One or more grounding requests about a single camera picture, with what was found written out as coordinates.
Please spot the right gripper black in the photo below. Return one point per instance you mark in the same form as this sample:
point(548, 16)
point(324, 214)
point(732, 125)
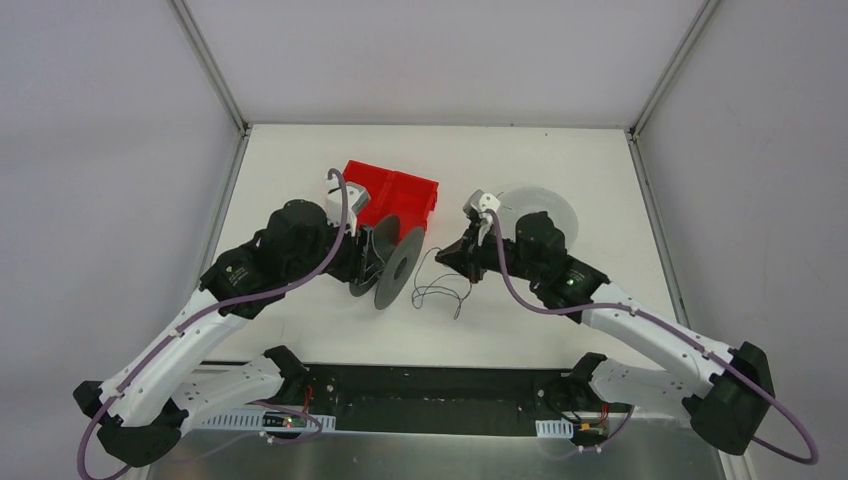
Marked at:
point(475, 250)

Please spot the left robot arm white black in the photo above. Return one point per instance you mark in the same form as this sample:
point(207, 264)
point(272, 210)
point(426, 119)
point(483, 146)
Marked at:
point(142, 412)

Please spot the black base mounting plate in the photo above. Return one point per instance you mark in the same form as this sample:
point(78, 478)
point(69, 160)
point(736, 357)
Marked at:
point(430, 400)

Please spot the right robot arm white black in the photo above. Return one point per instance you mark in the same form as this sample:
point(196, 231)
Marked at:
point(715, 387)

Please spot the left aluminium frame post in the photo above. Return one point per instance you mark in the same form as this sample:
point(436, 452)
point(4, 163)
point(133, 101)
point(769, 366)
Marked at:
point(207, 62)

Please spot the aluminium frame post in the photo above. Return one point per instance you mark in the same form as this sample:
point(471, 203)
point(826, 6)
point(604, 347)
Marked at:
point(688, 42)
point(207, 62)

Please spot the red two-compartment bin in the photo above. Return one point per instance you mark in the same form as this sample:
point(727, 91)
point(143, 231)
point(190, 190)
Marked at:
point(411, 198)

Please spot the right aluminium frame post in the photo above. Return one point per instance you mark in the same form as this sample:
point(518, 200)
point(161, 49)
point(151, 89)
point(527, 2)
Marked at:
point(688, 42)

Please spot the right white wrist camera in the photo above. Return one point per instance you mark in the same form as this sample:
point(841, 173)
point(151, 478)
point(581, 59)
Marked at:
point(482, 204)

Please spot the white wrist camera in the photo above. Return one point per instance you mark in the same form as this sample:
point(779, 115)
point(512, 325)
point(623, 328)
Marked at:
point(482, 204)
point(348, 199)

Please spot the black cable spool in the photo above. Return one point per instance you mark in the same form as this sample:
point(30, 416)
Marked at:
point(394, 268)

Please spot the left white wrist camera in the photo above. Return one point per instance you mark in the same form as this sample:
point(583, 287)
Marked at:
point(348, 199)

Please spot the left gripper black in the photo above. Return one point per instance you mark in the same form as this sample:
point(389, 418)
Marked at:
point(361, 250)

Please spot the white translucent cable spool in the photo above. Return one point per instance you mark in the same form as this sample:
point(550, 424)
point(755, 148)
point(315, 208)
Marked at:
point(550, 205)

